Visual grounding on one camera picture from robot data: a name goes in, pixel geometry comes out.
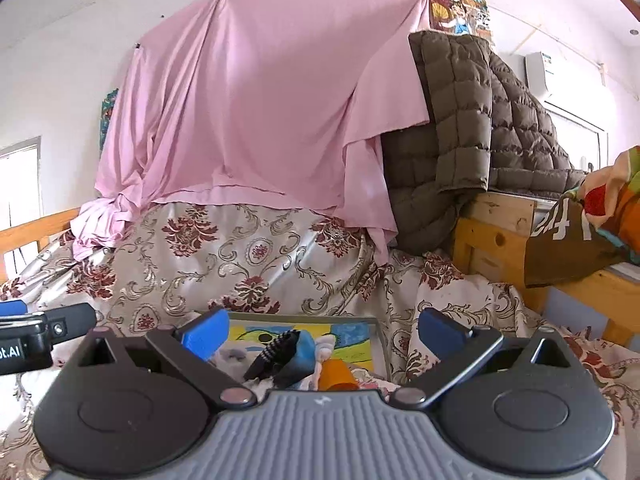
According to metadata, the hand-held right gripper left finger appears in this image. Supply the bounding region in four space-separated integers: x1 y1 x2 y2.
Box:
74 306 259 408

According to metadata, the light blue panel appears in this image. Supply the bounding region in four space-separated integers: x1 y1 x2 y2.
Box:
547 287 616 338

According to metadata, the blue cloth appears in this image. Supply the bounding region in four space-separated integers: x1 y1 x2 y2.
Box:
274 332 317 390

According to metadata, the white air conditioner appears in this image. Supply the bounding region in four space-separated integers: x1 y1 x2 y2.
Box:
524 51 608 111

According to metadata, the black striped sock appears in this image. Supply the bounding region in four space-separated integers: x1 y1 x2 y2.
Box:
243 330 301 381

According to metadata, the yellow cartoon towel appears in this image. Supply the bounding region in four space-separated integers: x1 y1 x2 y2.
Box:
227 322 376 376

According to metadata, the orange bottle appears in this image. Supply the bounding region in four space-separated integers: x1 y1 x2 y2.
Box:
317 359 360 392

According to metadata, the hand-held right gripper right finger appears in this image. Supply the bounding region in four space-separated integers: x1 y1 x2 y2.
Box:
389 307 582 408

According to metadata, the colourful wall poster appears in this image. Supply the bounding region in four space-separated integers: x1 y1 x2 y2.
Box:
422 0 493 41

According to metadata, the window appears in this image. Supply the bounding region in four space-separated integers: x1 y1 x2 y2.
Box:
0 136 43 261

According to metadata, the dark brown printed cloth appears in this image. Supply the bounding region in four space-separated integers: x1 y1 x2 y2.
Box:
524 195 631 288

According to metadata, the wooden bed rail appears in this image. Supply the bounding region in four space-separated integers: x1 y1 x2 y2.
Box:
0 207 83 283

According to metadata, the pink hanging sheet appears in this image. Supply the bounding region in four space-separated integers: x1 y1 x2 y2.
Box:
72 0 433 266

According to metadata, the teal wall poster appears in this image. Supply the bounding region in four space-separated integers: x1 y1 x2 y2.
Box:
99 87 121 161

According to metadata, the floral satin blanket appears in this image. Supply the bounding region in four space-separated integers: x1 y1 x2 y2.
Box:
0 200 640 480

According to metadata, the brown quilted jacket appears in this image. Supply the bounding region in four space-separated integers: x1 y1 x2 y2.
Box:
382 30 588 256

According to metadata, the wooden bunk bed frame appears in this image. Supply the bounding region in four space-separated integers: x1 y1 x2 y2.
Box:
452 192 640 348

